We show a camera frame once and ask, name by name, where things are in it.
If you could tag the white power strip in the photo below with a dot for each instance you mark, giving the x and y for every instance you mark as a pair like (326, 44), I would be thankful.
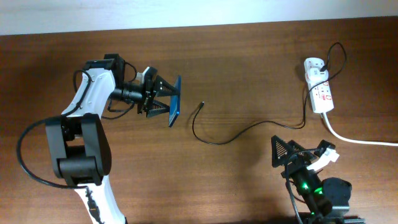
(320, 93)

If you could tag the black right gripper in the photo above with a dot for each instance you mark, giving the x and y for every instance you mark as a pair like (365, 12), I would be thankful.
(278, 162)

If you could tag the white charger plug adapter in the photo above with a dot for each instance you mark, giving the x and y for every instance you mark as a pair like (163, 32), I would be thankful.
(315, 75)

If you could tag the blue Galaxy smartphone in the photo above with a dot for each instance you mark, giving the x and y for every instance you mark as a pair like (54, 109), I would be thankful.
(175, 102)

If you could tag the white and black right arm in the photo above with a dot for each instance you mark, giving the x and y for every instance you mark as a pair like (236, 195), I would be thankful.
(313, 200)

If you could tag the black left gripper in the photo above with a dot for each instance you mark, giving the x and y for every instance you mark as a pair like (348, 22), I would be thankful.
(149, 93)

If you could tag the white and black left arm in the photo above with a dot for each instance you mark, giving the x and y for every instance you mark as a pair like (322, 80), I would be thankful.
(79, 149)

